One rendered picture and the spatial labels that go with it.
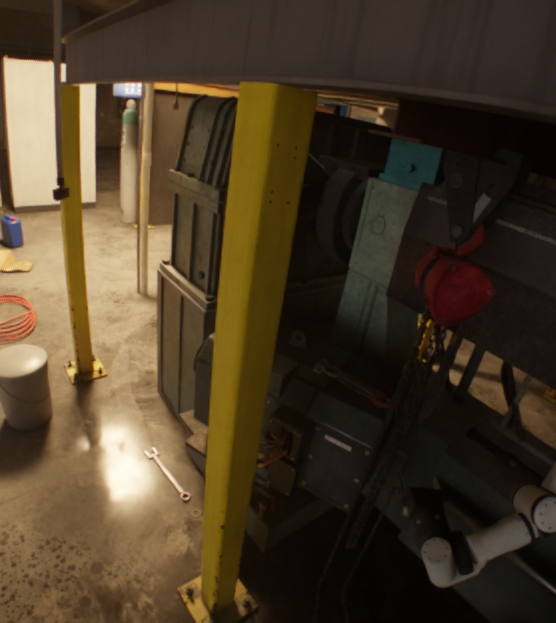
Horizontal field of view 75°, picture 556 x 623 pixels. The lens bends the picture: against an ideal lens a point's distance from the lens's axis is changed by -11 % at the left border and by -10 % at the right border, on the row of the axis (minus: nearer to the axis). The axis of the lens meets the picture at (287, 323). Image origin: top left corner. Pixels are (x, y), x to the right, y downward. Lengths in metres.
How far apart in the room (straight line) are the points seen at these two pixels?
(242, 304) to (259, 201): 0.19
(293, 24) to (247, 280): 0.43
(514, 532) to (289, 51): 1.04
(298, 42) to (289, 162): 0.19
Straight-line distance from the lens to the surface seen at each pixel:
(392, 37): 0.59
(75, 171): 2.30
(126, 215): 5.99
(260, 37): 0.80
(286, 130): 0.69
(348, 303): 1.91
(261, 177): 0.68
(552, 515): 1.01
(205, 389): 1.59
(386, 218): 1.72
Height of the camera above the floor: 1.64
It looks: 28 degrees down
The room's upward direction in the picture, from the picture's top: 10 degrees clockwise
